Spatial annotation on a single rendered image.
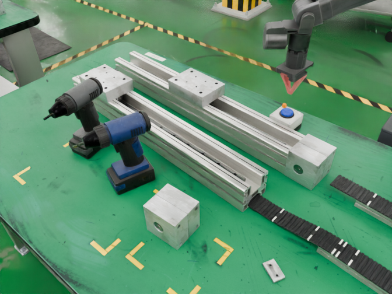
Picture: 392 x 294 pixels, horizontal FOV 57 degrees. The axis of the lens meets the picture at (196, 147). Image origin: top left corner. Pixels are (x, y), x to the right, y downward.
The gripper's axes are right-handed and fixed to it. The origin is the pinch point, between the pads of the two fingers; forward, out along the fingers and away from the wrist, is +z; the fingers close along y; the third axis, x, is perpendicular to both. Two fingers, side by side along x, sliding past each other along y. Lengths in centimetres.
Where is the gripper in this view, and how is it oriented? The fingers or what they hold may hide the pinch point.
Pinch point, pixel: (290, 91)
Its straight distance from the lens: 116.7
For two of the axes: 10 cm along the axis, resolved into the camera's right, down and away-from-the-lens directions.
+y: -7.2, 4.7, -5.1
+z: 0.2, 7.5, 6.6
